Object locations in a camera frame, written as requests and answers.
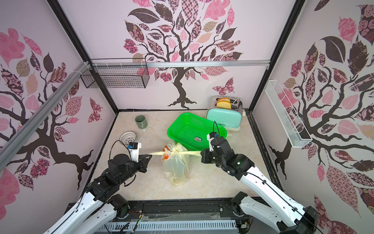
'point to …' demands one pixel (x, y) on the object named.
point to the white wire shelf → (294, 129)
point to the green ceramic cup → (141, 122)
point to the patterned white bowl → (127, 137)
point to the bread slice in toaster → (224, 104)
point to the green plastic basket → (192, 130)
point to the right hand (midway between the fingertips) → (203, 155)
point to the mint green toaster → (227, 110)
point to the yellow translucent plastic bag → (176, 163)
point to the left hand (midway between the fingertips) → (149, 158)
